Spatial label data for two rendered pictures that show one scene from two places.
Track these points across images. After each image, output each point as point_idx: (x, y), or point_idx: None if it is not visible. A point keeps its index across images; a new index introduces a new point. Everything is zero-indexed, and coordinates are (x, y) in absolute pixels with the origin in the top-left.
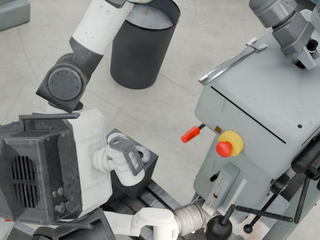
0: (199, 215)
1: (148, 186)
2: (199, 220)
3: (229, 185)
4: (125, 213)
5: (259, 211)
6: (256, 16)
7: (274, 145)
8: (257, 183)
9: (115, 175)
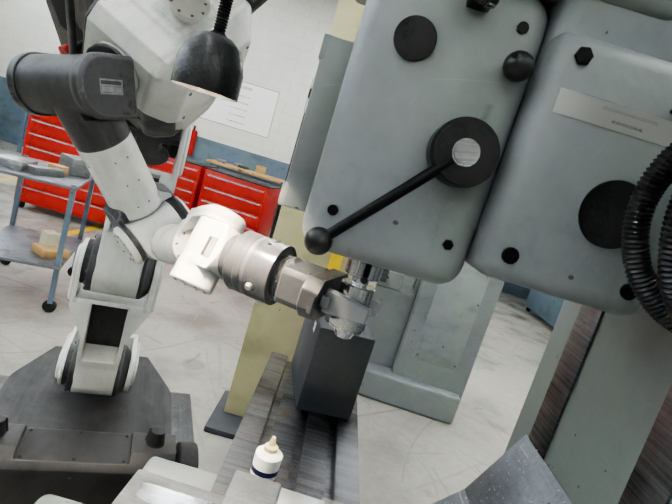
0: (280, 248)
1: (338, 420)
2: (270, 255)
3: (319, 70)
4: (261, 404)
5: None
6: None
7: None
8: (359, 26)
9: (301, 354)
